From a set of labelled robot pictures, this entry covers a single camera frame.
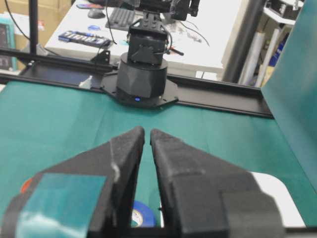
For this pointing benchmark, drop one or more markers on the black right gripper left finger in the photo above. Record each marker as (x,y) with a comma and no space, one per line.
(87,196)

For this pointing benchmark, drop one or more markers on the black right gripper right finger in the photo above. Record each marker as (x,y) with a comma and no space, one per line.
(203,196)

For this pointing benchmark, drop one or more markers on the blue tape roll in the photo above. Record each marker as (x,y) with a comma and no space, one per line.
(142,216)

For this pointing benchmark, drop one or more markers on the red tape roll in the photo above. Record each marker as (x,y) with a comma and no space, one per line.
(26,185)

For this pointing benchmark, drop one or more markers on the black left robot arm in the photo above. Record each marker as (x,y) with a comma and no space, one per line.
(141,80)

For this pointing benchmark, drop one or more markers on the white plastic case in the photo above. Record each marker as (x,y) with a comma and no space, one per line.
(278,191)

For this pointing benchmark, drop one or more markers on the green table cloth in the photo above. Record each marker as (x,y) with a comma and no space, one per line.
(41,126)

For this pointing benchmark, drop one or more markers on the green backdrop panel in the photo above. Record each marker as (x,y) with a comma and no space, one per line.
(291,92)

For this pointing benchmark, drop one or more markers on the white desk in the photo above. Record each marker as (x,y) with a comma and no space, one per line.
(201,39)

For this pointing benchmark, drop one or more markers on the dark blue snack package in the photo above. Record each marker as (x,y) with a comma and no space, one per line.
(82,38)

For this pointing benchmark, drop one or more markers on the black keyboard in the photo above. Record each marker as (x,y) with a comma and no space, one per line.
(120,19)

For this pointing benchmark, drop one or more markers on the black computer mouse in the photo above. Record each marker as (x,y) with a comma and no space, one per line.
(95,13)

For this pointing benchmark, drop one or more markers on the black vertical pole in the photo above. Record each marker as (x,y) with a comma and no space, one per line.
(33,26)

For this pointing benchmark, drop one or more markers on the black aluminium frame rail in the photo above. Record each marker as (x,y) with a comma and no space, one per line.
(69,73)

